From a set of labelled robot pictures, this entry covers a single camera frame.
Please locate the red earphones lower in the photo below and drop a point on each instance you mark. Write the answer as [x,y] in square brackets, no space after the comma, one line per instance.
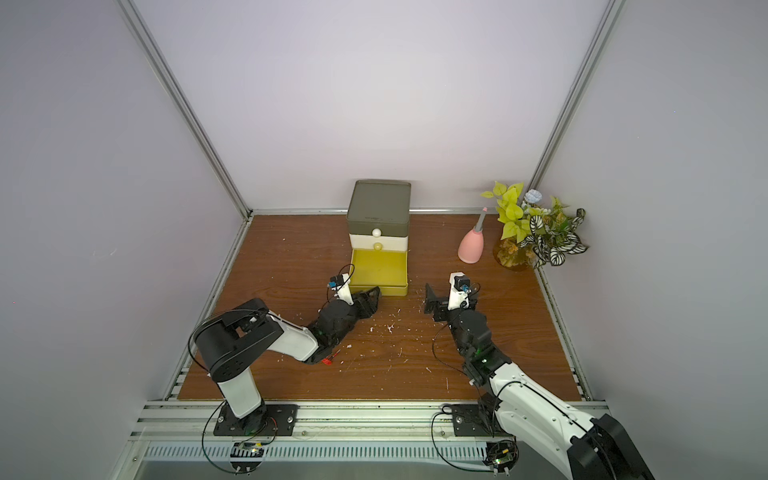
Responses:
[329,360]

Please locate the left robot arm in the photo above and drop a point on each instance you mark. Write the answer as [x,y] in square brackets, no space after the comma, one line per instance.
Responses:
[231,342]

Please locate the olive green top drawer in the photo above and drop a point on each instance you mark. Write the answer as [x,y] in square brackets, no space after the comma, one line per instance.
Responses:
[389,229]

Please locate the potted green plant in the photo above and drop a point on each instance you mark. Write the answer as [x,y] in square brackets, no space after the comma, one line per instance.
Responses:
[533,234]

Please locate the three-tier drawer cabinet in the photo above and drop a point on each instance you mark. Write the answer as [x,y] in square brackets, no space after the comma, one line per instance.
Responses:
[387,200]

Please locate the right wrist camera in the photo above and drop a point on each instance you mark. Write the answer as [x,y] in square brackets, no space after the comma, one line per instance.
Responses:
[460,291]

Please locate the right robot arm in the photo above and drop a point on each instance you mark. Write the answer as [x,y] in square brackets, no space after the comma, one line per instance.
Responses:
[578,444]

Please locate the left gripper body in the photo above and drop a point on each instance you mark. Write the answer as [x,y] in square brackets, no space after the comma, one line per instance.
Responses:
[354,313]

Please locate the pink vase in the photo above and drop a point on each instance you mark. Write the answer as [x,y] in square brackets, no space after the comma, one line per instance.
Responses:
[472,245]

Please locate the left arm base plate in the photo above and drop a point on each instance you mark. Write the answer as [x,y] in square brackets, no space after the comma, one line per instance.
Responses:
[266,420]

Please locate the controller board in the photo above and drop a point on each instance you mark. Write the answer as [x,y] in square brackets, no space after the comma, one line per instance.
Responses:
[501,456]
[246,457]

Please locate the right controller board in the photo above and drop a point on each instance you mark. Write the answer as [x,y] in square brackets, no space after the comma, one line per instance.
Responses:
[501,456]

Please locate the left controller board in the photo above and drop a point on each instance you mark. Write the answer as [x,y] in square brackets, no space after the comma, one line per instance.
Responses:
[246,457]

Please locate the cream drawer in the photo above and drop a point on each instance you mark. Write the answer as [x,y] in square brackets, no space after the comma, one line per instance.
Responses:
[381,243]

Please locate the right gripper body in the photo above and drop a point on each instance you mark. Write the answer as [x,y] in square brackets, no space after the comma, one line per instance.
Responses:
[444,309]

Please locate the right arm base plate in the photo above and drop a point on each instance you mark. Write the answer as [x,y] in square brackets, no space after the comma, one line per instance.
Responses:
[474,420]

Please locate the aluminium mounting rail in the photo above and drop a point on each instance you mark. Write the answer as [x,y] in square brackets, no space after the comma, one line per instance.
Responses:
[314,421]

